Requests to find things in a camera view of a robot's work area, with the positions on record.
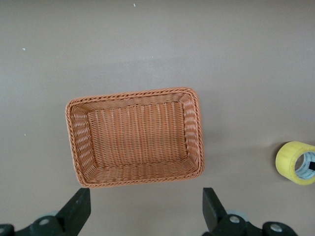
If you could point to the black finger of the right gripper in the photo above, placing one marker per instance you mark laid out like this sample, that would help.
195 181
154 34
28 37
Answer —
312 165

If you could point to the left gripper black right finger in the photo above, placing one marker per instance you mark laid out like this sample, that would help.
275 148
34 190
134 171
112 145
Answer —
221 226

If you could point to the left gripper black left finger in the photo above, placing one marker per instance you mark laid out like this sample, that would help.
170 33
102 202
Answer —
61 221

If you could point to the clear yellowish tape roll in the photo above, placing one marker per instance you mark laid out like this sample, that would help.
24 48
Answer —
285 159

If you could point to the brown wicker basket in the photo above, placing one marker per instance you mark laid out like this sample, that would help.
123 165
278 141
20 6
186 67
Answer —
137 137

